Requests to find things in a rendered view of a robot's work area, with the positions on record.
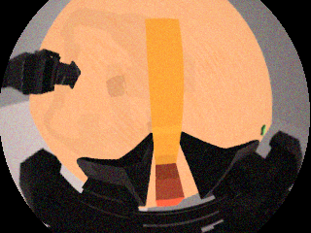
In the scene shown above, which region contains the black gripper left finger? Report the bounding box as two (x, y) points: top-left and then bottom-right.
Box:
(77, 132), (153, 206)

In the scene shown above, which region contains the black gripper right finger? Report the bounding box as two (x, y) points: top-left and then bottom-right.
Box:
(180, 131), (260, 199)

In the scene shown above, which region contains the green rectangular block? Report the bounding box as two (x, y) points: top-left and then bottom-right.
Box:
(260, 125), (265, 137)

